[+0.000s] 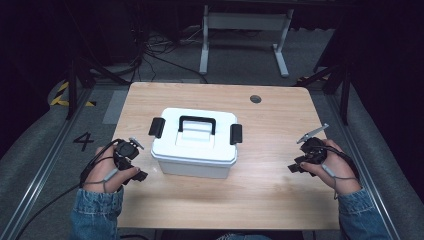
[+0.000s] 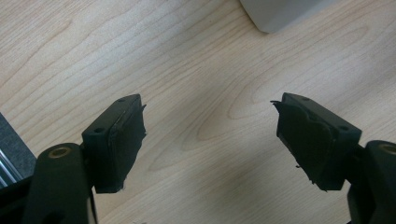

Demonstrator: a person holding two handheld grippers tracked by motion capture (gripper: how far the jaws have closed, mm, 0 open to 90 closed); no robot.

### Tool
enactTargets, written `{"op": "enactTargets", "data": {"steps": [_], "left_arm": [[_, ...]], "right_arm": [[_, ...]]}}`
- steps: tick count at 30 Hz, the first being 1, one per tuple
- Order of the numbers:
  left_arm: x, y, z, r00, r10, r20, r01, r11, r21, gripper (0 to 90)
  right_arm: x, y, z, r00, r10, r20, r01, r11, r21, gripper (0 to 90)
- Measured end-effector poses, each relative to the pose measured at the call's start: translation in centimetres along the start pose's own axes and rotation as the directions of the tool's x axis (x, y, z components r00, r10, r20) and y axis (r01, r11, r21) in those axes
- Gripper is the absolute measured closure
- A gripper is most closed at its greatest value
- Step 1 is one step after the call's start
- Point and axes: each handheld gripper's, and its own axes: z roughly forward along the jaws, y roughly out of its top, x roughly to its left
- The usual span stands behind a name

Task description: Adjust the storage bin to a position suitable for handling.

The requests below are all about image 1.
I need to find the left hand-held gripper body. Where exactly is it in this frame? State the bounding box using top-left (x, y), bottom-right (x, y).
top-left (113, 136), bottom-right (145, 172)

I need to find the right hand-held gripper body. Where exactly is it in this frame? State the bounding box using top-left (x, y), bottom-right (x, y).
top-left (296, 123), bottom-right (330, 167)

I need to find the white box lid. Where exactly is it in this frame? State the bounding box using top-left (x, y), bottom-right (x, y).
top-left (150, 107), bottom-right (239, 168)

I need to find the white plastic storage box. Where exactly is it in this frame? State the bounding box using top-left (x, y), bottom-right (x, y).
top-left (155, 157), bottom-right (236, 180)

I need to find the person's right hand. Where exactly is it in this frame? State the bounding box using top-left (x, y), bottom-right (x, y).
top-left (299, 138), bottom-right (363, 196)

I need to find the person's left hand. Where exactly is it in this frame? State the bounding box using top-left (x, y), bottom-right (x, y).
top-left (81, 145), bottom-right (141, 195)

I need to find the black box latch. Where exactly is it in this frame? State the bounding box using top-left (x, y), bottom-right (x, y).
top-left (148, 117), bottom-right (166, 140)
top-left (229, 123), bottom-right (244, 146)

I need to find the black tripod stand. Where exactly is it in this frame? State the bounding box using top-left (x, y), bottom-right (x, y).
top-left (294, 61), bottom-right (353, 127)
top-left (64, 54), bottom-right (132, 121)

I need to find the person's denim lap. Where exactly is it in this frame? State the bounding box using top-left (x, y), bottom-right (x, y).
top-left (215, 232), bottom-right (273, 240)

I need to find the grey right wrist strap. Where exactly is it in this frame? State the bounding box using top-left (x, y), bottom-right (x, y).
top-left (320, 164), bottom-right (360, 201)

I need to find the grey wrist strap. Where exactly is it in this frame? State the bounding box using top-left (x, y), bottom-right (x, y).
top-left (320, 164), bottom-right (360, 201)
top-left (82, 167), bottom-right (120, 194)

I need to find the grey left wrist strap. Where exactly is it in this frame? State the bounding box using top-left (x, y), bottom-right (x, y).
top-left (82, 167), bottom-right (120, 194)

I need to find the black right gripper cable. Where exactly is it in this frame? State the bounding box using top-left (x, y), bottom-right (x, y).
top-left (318, 144), bottom-right (360, 179)

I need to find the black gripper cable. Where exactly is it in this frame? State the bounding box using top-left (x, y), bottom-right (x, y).
top-left (14, 138), bottom-right (122, 240)
top-left (318, 144), bottom-right (360, 179)

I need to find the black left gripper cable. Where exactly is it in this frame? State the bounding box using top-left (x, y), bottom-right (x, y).
top-left (14, 138), bottom-right (122, 240)

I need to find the metal floor rail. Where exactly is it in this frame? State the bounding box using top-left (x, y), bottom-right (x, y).
top-left (323, 92), bottom-right (402, 240)
top-left (0, 87), bottom-right (96, 240)

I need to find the black lid handle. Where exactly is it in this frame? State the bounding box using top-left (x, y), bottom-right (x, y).
top-left (178, 115), bottom-right (217, 136)

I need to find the bundle of black floor cables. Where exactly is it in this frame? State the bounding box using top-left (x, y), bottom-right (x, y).
top-left (131, 24), bottom-right (209, 84)

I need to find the white metal desk frame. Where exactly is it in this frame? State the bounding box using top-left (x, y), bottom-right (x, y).
top-left (198, 4), bottom-right (295, 79)

